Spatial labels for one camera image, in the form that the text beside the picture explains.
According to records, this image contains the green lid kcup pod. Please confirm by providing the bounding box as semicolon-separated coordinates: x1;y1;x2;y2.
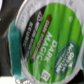
15;0;84;84

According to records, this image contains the teal padded gripper finger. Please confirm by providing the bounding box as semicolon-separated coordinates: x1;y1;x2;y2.
7;23;24;80

